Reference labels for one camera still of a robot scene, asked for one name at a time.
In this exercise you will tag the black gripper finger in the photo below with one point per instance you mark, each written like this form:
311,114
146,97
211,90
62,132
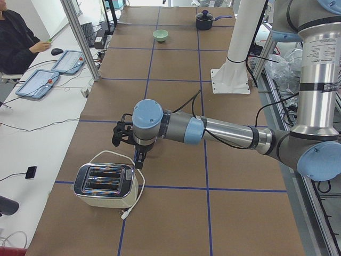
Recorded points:
139,158

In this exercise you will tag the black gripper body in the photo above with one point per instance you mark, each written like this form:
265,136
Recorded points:
141,148

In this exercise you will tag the green bowl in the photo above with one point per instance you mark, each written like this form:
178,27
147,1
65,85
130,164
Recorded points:
160,35

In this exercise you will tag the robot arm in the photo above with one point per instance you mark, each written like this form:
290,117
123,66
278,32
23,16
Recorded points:
311,146

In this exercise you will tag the white toaster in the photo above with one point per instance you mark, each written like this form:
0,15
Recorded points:
108,185

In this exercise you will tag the blue teach pendant far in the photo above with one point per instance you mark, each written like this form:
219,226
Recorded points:
69,63

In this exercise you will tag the blue teach pendant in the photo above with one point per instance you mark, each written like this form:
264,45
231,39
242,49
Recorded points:
69,63
38,84

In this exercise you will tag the blue teach pendant near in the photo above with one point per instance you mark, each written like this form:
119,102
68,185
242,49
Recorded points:
38,84

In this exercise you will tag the small black device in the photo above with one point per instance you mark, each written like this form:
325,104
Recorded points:
30,173

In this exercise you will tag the black computer mouse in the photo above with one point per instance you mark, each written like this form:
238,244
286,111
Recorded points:
56,51

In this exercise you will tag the black keyboard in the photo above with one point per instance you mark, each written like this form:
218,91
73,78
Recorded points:
88,32

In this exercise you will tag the seated person in black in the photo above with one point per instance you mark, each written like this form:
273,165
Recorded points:
19,45

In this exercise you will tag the dark saucepan with lid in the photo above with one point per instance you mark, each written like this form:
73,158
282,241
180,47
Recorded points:
204,19

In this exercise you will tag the aluminium frame post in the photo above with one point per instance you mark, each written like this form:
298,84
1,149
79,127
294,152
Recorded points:
80,38

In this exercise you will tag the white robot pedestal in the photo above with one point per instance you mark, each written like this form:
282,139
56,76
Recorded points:
232,76

